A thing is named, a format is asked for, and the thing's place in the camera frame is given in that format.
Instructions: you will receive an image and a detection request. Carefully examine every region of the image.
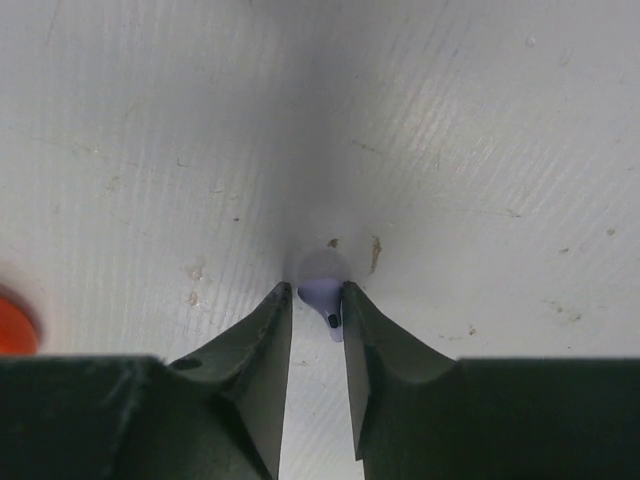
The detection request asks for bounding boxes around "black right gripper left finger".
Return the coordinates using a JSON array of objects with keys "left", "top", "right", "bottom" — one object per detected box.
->
[{"left": 1, "top": 282, "right": 293, "bottom": 479}]

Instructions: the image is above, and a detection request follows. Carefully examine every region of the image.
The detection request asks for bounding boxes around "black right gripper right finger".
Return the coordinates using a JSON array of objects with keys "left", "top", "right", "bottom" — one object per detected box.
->
[{"left": 342, "top": 282, "right": 639, "bottom": 479}]

